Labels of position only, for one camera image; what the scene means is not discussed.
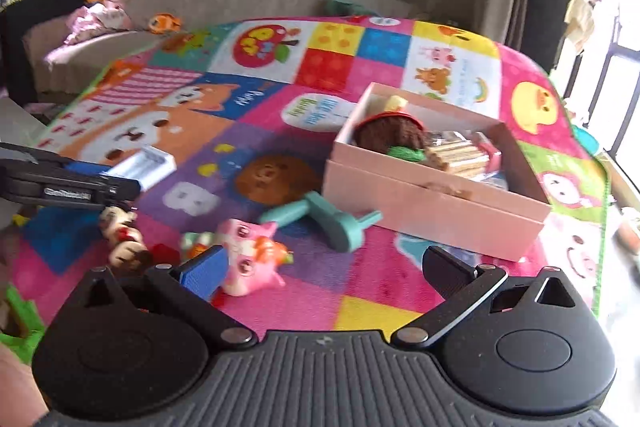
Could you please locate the clear bag of wafer biscuits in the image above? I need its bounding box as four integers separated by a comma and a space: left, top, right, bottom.
424, 131, 502, 181

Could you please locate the teal plastic hook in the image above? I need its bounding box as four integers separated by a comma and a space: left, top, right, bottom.
258, 190, 384, 254

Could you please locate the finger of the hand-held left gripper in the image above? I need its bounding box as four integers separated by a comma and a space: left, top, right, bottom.
97, 176, 143, 207
0, 142, 109, 176

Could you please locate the colourful cartoon play mat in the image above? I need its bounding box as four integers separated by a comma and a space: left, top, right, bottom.
10, 16, 613, 343

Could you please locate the white battery charger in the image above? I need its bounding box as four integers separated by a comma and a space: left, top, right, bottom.
106, 145, 179, 192

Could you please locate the black window frame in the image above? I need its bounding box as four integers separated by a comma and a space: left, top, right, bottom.
549, 41, 640, 154

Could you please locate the green plastic toy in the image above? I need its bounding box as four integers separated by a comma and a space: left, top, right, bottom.
0, 286, 47, 366

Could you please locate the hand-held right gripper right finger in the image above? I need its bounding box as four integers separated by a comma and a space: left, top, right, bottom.
391, 244, 581, 351

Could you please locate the orange fish plush toy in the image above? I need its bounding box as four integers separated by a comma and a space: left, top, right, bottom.
147, 12, 184, 33

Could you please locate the beige sofa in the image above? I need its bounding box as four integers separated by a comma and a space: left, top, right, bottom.
22, 0, 417, 104

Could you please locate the teal plastic item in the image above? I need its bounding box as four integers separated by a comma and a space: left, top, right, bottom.
572, 126, 607, 158

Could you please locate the pink cardboard box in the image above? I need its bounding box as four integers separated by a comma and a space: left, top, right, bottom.
321, 82, 553, 264

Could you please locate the pink cat toy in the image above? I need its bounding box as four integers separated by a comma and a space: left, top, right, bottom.
219, 217, 292, 298

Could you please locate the person's bare leg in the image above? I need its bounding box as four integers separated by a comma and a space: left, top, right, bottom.
0, 346, 49, 419

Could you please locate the cream hanging cloth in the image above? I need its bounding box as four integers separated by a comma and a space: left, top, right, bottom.
564, 0, 597, 54

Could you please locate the pink plush toy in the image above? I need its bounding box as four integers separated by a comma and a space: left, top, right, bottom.
64, 1, 134, 46

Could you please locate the teal cloth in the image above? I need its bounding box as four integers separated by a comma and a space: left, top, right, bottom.
324, 0, 377, 16

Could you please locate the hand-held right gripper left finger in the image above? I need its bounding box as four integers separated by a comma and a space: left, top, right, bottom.
74, 243, 259, 351

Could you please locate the brown white animal figurine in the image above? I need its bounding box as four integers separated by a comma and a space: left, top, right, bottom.
99, 205, 152, 269

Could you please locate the small green orange toy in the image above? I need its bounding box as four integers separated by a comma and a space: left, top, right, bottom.
180, 230, 217, 261

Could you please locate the brown crochet toy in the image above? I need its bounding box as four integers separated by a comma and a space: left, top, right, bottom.
352, 109, 432, 160

